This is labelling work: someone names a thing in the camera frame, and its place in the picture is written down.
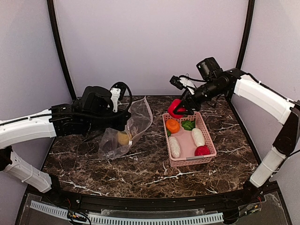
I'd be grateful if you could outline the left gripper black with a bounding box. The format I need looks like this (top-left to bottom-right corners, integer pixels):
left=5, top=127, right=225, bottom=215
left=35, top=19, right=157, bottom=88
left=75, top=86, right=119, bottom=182
left=83, top=107, right=131, bottom=133

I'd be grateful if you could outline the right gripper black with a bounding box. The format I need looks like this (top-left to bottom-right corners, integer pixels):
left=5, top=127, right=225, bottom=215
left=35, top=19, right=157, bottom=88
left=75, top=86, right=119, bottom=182
left=173, top=79, right=225, bottom=115

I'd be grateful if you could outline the red toy apple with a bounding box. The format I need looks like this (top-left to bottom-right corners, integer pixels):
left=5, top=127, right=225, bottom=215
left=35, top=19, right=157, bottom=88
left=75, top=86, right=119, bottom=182
left=167, top=98, right=186, bottom=119

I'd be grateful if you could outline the orange toy fruit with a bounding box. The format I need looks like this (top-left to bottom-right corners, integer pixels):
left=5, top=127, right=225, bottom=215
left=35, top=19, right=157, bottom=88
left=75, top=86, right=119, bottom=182
left=165, top=119, right=180, bottom=134

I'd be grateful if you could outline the clear zip top bag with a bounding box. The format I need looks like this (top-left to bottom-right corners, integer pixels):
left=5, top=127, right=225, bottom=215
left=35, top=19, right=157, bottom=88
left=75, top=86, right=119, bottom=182
left=98, top=97, right=153, bottom=160

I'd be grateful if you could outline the yellow toy fruit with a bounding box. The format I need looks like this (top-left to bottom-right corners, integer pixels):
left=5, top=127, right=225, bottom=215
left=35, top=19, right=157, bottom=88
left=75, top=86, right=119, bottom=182
left=117, top=131, right=132, bottom=146

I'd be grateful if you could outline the pink perforated plastic basket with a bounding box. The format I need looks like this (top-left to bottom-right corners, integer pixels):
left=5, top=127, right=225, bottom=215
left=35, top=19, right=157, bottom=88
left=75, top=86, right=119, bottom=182
left=162, top=112, right=217, bottom=167

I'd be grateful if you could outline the white toy radish with leaves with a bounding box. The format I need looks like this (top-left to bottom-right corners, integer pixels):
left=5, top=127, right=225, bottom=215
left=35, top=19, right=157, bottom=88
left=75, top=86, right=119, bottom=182
left=168, top=120, right=196, bottom=159

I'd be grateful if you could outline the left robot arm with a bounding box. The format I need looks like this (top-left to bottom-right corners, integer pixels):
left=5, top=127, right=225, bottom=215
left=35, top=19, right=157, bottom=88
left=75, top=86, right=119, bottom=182
left=0, top=82, right=133, bottom=204

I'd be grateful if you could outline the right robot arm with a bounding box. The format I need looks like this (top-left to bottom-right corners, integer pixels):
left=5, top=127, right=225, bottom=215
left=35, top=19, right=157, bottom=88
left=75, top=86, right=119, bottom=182
left=170, top=57, right=300, bottom=203

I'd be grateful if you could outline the white toy radish right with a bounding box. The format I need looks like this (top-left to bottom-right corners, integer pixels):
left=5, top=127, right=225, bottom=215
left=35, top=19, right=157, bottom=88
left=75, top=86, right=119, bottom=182
left=191, top=128, right=205, bottom=147

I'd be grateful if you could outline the red toy fruit front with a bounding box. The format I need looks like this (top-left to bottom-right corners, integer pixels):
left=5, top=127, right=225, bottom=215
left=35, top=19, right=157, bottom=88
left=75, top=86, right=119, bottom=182
left=194, top=145, right=210, bottom=157

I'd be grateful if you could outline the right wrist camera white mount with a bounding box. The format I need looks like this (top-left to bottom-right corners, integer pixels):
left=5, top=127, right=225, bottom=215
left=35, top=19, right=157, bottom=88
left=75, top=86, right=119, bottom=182
left=170, top=75, right=196, bottom=95

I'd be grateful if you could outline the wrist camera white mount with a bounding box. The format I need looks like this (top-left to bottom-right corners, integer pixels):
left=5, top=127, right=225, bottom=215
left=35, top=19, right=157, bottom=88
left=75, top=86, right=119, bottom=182
left=170, top=75, right=196, bottom=95
left=110, top=88, right=121, bottom=113

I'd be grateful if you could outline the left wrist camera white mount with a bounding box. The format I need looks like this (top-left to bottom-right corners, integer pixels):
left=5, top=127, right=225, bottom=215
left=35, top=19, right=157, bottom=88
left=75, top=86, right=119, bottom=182
left=110, top=88, right=121, bottom=113

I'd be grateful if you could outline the black front rail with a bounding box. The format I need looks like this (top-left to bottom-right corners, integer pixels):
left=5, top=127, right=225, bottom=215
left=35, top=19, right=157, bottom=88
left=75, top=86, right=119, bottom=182
left=39, top=187, right=265, bottom=213

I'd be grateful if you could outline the right black frame post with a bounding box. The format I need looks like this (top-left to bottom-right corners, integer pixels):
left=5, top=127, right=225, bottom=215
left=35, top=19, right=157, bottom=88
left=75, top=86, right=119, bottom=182
left=236, top=0, right=255, bottom=69

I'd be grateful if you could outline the black frame post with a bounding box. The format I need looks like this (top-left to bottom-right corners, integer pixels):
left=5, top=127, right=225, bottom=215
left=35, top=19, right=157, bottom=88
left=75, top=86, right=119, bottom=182
left=47, top=0, right=76, bottom=101
left=236, top=0, right=255, bottom=69

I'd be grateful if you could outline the white slotted cable duct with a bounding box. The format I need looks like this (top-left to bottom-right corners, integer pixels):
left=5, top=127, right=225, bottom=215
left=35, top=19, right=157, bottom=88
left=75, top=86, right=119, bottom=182
left=30, top=200, right=224, bottom=225

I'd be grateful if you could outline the left black frame post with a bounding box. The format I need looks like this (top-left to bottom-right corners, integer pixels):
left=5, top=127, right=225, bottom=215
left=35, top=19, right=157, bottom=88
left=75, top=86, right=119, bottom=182
left=47, top=0, right=76, bottom=101

